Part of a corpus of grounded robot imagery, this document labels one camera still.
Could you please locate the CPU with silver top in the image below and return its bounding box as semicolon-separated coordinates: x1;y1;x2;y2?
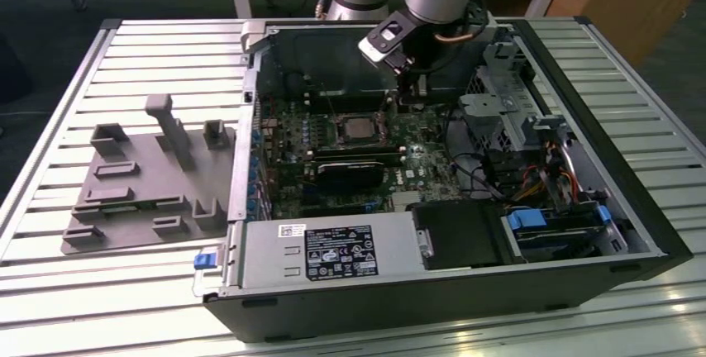
339;119;370;138

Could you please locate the CPU socket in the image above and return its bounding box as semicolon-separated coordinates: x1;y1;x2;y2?
329;112;387;145

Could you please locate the black RAM slot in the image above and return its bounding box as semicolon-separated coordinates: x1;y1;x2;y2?
314;152;403;161
314;155;405;164
315;145;402;155
315;149;402;158

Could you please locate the grey metal drive cage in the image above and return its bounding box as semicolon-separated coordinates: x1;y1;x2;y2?
455;40;570;154

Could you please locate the green motherboard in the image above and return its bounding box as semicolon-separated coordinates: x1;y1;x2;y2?
251;96;459;220

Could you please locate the black graphics card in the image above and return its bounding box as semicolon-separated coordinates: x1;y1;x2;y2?
314;160;385;189

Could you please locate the silver chipset heatsink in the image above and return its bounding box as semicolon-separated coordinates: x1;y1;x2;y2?
391;191;423;207

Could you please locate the wooden cabinet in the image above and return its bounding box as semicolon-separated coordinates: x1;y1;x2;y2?
550;0;706;69

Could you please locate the black drive bay box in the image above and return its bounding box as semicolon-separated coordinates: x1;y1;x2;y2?
410;199;518;271

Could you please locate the hard disk in blue carrier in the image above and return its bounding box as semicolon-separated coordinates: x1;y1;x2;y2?
500;203;630;262

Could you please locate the black spec label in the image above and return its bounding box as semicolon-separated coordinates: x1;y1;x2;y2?
305;224;378;282

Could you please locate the silver power supply unit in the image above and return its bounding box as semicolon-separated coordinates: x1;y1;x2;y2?
219;212;430;290

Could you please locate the grey parts rack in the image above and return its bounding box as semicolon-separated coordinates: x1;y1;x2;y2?
60;94;239;255

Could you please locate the black PC case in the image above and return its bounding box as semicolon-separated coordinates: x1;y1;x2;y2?
201;16;694;344

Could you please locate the green RAM stick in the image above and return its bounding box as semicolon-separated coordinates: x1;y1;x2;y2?
98;202;162;212

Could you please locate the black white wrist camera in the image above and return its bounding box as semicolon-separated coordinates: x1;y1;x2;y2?
357;17;422;74

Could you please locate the black data cable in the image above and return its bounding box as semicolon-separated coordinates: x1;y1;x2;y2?
449;152;506;203

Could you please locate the coloured power wire bundle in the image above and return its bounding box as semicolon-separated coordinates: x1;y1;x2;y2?
516;164;581;205

